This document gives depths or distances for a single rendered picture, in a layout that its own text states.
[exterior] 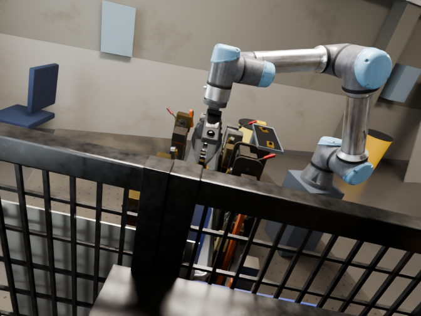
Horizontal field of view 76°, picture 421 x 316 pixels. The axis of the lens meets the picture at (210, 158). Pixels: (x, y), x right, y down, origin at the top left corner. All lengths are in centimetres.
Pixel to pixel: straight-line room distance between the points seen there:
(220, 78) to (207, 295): 59
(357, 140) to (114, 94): 301
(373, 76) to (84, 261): 92
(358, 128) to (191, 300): 94
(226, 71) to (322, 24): 360
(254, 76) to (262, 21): 307
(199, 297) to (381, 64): 89
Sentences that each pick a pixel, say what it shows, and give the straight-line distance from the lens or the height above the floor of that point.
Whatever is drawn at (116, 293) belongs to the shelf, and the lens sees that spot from 29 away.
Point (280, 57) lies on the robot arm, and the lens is 99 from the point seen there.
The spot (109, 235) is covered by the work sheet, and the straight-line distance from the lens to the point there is 33.
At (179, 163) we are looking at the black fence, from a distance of 24.
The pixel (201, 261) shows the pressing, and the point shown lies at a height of 100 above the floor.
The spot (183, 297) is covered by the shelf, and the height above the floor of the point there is 143.
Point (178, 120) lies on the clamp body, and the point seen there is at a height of 102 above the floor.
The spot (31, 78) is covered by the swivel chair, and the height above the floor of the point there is 87.
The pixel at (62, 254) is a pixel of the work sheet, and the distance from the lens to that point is 38.
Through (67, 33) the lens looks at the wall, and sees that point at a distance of 357.
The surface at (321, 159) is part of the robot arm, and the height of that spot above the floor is 123.
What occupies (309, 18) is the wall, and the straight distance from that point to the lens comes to 418.
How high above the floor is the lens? 167
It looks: 26 degrees down
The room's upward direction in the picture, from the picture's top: 14 degrees clockwise
